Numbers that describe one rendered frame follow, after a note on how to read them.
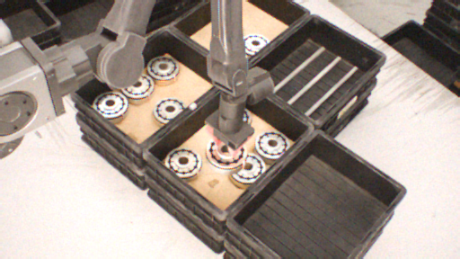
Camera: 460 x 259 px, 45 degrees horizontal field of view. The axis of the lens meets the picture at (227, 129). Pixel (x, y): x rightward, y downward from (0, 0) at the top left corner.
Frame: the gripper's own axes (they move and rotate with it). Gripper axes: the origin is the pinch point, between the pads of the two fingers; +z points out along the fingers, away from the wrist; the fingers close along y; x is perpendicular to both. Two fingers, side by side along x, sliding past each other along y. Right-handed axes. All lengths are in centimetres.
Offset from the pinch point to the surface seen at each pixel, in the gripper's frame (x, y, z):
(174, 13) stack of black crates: -83, 101, 68
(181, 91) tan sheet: -20.1, 34.7, 22.7
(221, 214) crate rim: 8.7, -7.2, 12.3
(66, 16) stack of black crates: -45, 134, 69
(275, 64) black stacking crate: -50, 21, 21
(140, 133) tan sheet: 0.4, 31.5, 22.8
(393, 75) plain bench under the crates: -89, -7, 35
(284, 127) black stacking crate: -29.3, 1.2, 19.1
